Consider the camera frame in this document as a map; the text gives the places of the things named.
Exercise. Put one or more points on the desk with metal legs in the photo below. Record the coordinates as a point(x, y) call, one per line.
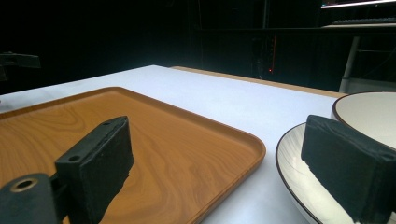
point(351, 62)

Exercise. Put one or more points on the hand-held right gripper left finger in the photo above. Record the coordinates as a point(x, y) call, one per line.
point(96, 168)

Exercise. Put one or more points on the keyboard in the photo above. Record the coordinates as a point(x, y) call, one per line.
point(364, 20)

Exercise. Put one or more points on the white plate with dark rim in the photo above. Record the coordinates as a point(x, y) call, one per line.
point(299, 183)

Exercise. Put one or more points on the monitor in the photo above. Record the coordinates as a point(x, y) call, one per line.
point(358, 3)

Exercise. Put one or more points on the wooden tray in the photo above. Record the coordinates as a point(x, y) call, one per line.
point(174, 149)

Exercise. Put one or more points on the white bowl with dark rim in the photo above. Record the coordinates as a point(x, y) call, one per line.
point(370, 115)

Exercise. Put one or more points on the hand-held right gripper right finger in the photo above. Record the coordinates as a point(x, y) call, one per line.
point(351, 161)

